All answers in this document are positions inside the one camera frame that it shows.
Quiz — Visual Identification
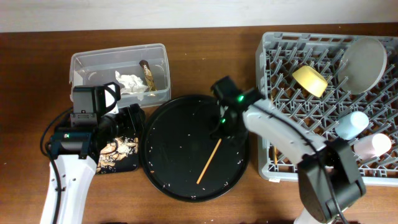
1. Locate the grey dishwasher rack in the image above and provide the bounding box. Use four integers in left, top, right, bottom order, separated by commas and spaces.
256, 32, 397, 187

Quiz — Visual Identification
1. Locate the yellow bowl with food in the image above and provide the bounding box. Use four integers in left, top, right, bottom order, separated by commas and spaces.
292, 65, 328, 98

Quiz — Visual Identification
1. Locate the pile of food scraps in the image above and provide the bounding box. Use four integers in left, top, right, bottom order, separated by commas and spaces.
95, 136, 139, 174

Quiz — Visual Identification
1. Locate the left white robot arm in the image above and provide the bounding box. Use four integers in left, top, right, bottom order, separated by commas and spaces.
40, 104, 146, 223

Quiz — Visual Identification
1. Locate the white tissue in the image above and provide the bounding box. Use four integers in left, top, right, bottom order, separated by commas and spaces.
115, 71, 148, 101

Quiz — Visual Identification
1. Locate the pink cup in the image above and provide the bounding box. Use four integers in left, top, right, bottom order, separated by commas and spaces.
354, 133, 392, 160

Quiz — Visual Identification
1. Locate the rectangular black tray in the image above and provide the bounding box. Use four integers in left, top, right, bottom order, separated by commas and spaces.
95, 121, 141, 175

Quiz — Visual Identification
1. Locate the white plate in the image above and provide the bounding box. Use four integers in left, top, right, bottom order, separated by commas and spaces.
338, 37, 387, 95

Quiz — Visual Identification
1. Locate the round black tray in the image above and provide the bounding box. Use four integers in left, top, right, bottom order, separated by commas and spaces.
139, 95, 250, 203

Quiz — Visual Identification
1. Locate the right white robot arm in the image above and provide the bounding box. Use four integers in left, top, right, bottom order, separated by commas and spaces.
211, 76, 366, 223

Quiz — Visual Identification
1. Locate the clear plastic bin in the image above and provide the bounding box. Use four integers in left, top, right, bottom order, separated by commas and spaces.
69, 44, 171, 108

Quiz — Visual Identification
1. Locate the light blue cup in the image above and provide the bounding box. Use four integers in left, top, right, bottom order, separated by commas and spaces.
335, 111, 369, 140

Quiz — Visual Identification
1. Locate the wooden chopstick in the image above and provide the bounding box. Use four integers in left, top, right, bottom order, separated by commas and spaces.
271, 95, 278, 165
196, 138, 222, 184

